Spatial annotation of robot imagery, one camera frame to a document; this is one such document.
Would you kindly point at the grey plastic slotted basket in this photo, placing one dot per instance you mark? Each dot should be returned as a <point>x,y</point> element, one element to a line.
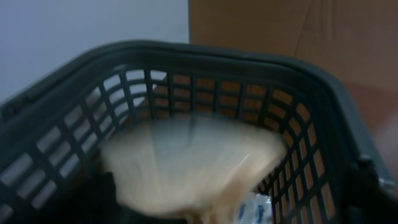
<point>53,132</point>

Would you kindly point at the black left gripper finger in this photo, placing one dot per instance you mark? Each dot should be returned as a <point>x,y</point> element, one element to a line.
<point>94,202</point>

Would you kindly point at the light blue snack packet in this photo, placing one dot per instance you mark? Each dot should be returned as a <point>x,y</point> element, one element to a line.
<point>254,209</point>

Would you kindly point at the tan powder bag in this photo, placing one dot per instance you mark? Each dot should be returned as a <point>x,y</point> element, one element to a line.
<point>200,169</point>

